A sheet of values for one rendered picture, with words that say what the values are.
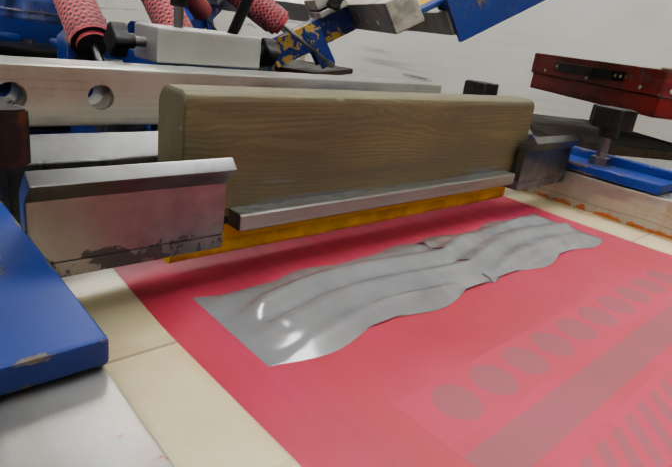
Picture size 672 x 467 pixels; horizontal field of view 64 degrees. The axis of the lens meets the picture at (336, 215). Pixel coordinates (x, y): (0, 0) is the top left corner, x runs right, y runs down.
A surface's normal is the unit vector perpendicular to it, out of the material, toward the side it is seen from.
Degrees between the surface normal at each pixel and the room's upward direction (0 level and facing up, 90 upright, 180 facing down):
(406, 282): 33
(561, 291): 0
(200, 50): 90
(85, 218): 90
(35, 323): 0
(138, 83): 90
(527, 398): 0
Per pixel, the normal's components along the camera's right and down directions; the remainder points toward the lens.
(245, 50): 0.66, 0.33
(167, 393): 0.13, -0.94
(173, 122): -0.74, 0.13
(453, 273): 0.40, -0.61
